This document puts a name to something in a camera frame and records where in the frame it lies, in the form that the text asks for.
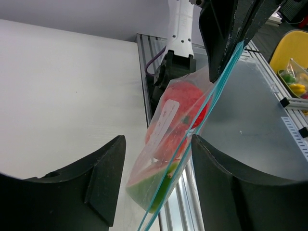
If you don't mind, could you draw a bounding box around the bag of toy food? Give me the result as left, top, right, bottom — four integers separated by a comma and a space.
278, 58, 308, 100

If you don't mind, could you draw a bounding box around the aluminium mounting rail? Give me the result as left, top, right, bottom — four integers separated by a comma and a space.
135, 34, 204, 231

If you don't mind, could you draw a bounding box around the fake red tomato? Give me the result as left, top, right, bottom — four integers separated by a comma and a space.
160, 81, 205, 130

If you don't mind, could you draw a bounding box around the fake watermelon slice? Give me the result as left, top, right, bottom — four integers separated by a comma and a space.
126, 159, 180, 214

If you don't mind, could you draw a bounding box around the clear zip top bag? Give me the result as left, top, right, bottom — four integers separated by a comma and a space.
126, 42, 244, 231

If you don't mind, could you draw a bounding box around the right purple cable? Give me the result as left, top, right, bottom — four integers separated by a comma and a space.
145, 45, 168, 77

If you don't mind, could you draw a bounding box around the white slotted cable duct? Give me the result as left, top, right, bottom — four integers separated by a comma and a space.
281, 116, 308, 160

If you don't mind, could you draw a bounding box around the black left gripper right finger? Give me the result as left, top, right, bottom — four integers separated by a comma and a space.
191, 135, 308, 231

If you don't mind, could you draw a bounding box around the yellow chair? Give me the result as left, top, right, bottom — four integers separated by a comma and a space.
269, 30, 308, 73

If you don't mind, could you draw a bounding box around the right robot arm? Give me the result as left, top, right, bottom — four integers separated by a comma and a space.
150, 0, 282, 106

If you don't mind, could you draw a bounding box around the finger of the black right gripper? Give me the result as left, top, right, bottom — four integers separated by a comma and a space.
218, 0, 281, 75
199, 0, 237, 82

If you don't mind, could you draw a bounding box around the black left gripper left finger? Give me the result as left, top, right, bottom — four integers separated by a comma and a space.
0, 135, 126, 231

